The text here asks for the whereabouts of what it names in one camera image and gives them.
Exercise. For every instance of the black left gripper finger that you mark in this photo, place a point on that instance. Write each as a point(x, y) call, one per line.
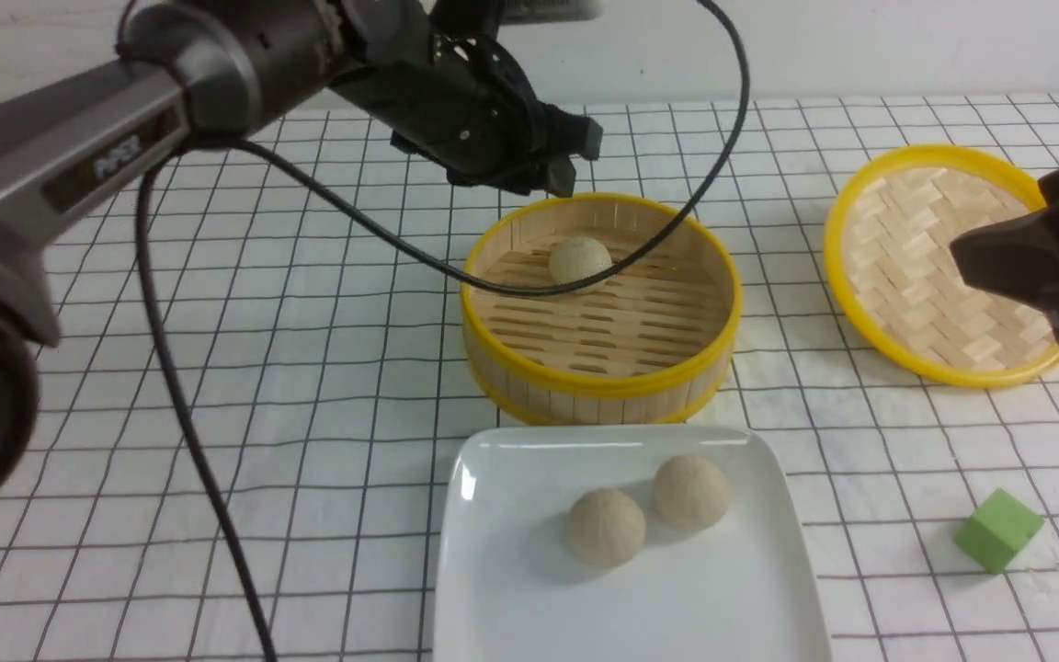
point(571, 135)
point(554, 177)

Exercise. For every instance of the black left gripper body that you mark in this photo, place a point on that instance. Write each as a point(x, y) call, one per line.
point(446, 89)

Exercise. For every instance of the steamed bun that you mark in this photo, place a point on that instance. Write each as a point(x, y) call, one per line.
point(605, 528)
point(578, 258)
point(690, 493)

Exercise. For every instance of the steamed bun front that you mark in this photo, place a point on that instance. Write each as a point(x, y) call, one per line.
point(605, 528)

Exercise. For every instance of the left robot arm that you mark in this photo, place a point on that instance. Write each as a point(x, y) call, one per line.
point(195, 73)

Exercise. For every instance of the white square ceramic plate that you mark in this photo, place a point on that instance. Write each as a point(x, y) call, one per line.
point(508, 588)

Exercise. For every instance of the woven bamboo steamer lid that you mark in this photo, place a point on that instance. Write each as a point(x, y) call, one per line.
point(888, 262)

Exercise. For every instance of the bamboo steamer basket yellow rim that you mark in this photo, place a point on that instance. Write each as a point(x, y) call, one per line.
point(652, 344)

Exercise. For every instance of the green foam cube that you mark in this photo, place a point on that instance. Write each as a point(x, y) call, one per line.
point(997, 532)

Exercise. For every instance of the white grid tablecloth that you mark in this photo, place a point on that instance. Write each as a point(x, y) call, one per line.
point(329, 386)

